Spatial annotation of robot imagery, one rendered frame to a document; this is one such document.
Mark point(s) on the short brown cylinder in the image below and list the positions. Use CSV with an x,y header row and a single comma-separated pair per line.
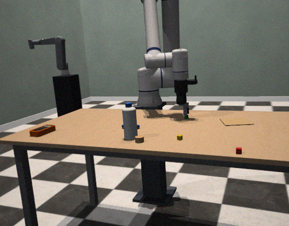
x,y
139,139

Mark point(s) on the red die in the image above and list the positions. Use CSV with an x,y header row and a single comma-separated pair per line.
x,y
238,150

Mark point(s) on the tan mat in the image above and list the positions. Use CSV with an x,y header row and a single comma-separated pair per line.
x,y
236,121

